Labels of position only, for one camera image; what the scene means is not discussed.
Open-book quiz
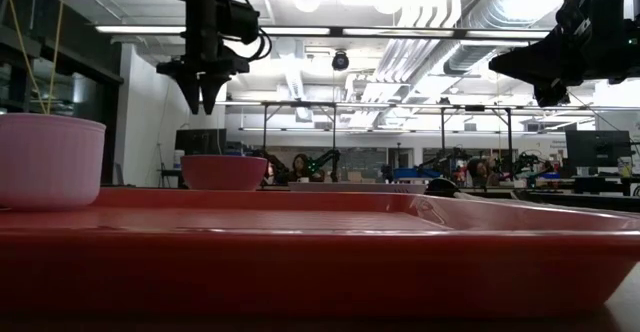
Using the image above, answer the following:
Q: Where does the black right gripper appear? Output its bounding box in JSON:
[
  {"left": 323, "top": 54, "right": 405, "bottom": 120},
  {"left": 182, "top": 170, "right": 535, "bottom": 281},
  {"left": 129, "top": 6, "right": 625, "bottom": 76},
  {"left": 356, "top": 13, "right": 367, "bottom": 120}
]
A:
[{"left": 489, "top": 21, "right": 629, "bottom": 107}]

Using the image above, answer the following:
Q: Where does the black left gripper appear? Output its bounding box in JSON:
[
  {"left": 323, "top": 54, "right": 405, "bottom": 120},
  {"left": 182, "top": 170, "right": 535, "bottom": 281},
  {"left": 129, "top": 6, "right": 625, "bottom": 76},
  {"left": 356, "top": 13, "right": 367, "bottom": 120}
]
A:
[{"left": 155, "top": 41, "right": 251, "bottom": 116}]

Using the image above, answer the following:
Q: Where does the magenta plastic bowl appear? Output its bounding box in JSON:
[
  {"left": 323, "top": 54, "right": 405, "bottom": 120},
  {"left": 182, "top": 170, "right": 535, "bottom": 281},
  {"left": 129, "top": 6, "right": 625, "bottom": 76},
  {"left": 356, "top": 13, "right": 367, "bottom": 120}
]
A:
[{"left": 180, "top": 154, "right": 269, "bottom": 192}]

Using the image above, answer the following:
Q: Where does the lilac ribbed plastic mug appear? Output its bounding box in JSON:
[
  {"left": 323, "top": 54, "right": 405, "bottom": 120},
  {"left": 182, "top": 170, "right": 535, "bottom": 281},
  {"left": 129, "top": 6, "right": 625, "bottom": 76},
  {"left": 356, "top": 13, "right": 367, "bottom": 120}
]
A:
[{"left": 0, "top": 112, "right": 108, "bottom": 211}]

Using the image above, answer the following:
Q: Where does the red plastic tray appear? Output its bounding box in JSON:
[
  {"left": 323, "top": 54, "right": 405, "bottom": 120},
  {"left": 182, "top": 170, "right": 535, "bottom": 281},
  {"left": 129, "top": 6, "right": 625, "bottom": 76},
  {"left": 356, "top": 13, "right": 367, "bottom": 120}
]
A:
[{"left": 0, "top": 186, "right": 640, "bottom": 319}]

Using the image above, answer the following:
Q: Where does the black computer monitor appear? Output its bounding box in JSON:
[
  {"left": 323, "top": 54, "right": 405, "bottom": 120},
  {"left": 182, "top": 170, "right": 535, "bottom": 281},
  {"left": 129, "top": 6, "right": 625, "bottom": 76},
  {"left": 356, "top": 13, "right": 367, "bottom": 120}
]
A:
[
  {"left": 174, "top": 127, "right": 228, "bottom": 157},
  {"left": 565, "top": 129, "right": 633, "bottom": 169}
]

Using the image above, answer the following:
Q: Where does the long light strip bar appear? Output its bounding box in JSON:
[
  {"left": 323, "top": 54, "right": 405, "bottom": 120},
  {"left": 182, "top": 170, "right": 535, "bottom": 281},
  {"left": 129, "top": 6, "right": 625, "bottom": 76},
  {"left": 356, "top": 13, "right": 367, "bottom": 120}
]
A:
[{"left": 94, "top": 24, "right": 551, "bottom": 41}]

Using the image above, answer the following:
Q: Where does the person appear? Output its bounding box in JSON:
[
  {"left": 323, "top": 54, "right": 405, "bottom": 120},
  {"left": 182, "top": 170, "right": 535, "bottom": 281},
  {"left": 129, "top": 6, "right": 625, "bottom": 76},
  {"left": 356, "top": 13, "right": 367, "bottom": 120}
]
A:
[
  {"left": 466, "top": 157, "right": 497, "bottom": 190},
  {"left": 286, "top": 152, "right": 322, "bottom": 184}
]

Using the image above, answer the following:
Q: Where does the blue plastic bin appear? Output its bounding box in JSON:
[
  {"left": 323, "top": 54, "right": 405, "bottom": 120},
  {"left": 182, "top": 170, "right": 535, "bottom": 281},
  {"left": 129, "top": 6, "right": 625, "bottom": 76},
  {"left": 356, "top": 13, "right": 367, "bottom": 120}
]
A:
[{"left": 391, "top": 167, "right": 442, "bottom": 181}]

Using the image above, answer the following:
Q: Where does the silver ventilation duct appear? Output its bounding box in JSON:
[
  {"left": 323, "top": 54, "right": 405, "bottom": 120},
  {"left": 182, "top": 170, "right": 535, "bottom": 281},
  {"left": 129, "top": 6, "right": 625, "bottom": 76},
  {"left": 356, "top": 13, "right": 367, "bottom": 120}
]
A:
[{"left": 442, "top": 0, "right": 556, "bottom": 76}]

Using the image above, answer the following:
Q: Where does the black robot station frame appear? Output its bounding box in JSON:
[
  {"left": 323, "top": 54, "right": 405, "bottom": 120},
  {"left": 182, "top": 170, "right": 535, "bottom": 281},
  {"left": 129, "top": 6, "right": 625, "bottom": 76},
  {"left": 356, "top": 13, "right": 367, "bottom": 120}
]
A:
[
  {"left": 259, "top": 100, "right": 342, "bottom": 184},
  {"left": 439, "top": 103, "right": 517, "bottom": 174}
]

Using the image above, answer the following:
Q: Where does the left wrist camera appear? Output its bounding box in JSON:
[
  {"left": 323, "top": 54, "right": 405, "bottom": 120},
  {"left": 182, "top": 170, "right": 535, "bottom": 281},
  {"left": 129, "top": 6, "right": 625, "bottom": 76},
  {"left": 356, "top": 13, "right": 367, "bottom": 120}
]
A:
[{"left": 219, "top": 0, "right": 262, "bottom": 45}]

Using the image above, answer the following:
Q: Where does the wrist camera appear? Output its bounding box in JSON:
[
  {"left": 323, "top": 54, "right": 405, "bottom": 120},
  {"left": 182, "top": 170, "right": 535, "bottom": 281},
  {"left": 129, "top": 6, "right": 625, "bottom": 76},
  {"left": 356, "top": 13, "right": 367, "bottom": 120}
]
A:
[
  {"left": 557, "top": 0, "right": 624, "bottom": 23},
  {"left": 219, "top": 0, "right": 262, "bottom": 45}
]

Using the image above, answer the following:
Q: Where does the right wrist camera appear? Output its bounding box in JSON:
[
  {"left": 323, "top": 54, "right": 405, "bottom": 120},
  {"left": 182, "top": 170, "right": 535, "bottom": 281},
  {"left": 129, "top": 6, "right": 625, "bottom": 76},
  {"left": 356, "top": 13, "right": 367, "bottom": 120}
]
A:
[{"left": 557, "top": 0, "right": 624, "bottom": 23}]

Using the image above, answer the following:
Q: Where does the black metal table frame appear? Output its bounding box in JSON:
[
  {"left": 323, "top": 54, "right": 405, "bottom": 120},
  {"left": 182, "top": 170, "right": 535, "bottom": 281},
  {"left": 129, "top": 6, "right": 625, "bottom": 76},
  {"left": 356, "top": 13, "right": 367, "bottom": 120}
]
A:
[{"left": 517, "top": 187, "right": 640, "bottom": 214}]

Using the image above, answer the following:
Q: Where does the black overhead camera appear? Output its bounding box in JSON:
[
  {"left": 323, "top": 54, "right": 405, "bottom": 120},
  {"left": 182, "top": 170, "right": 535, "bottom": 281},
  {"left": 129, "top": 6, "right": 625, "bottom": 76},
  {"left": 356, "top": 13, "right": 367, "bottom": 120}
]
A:
[{"left": 330, "top": 49, "right": 351, "bottom": 73}]

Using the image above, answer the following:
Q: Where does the yellow extension cable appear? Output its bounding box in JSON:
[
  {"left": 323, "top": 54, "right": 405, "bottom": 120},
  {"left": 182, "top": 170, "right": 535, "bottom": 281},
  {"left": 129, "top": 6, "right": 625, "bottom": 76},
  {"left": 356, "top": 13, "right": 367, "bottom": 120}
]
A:
[
  {"left": 6, "top": 0, "right": 49, "bottom": 116},
  {"left": 46, "top": 0, "right": 65, "bottom": 116}
]

